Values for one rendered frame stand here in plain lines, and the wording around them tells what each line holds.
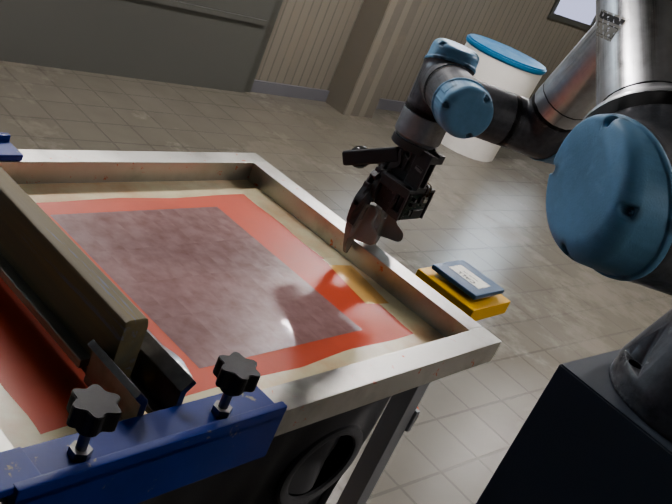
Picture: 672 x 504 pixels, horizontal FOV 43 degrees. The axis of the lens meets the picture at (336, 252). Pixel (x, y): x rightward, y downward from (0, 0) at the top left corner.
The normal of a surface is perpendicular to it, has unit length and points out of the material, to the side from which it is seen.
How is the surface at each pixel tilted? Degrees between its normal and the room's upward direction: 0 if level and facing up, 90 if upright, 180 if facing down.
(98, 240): 0
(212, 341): 0
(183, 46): 90
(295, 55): 90
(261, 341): 0
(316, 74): 90
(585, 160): 95
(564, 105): 117
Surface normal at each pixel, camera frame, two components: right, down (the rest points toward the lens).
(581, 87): -0.50, 0.61
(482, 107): 0.10, 0.46
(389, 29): 0.62, 0.55
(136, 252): 0.37, -0.84
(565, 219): -0.94, -0.17
